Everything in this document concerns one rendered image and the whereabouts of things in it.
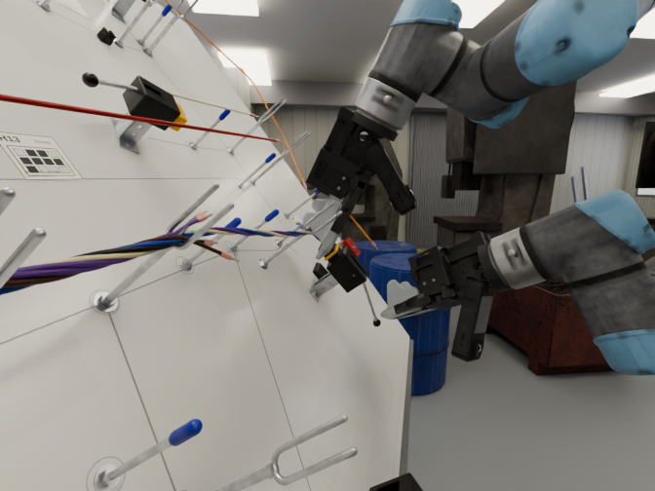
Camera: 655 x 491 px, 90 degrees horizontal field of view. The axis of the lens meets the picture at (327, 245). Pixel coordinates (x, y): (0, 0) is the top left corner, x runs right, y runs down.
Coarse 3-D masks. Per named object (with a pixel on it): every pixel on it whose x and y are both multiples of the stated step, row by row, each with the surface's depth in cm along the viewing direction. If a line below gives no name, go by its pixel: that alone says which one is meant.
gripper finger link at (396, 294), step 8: (392, 280) 55; (392, 288) 55; (400, 288) 54; (408, 288) 52; (416, 288) 52; (392, 296) 55; (400, 296) 53; (408, 296) 52; (392, 304) 54; (384, 312) 55; (392, 312) 53; (408, 312) 52
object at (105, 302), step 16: (208, 192) 21; (192, 208) 22; (224, 208) 21; (176, 224) 23; (208, 224) 22; (192, 240) 22; (160, 256) 23; (144, 272) 24; (96, 304) 25; (112, 304) 26
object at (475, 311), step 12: (468, 288) 46; (480, 288) 45; (492, 288) 47; (468, 300) 46; (480, 300) 45; (468, 312) 45; (480, 312) 45; (468, 324) 45; (480, 324) 46; (456, 336) 46; (468, 336) 45; (480, 336) 46; (456, 348) 46; (468, 348) 45; (480, 348) 45; (468, 360) 45
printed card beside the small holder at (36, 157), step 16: (0, 144) 26; (16, 144) 27; (32, 144) 29; (48, 144) 30; (16, 160) 27; (32, 160) 28; (48, 160) 29; (64, 160) 30; (32, 176) 27; (48, 176) 28; (64, 176) 29; (80, 176) 31
